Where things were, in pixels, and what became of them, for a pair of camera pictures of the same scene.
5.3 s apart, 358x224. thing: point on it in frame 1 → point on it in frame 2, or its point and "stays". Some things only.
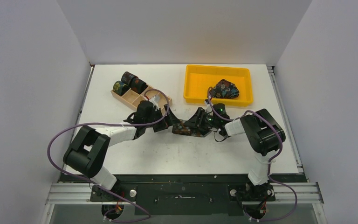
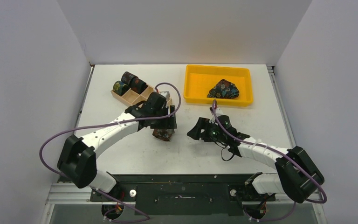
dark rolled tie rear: (127, 77) stays
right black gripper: (199, 117) → (204, 131)
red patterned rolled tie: (138, 85) stays
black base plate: (184, 193) stays
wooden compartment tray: (132, 98) stays
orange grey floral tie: (180, 128) → (163, 134)
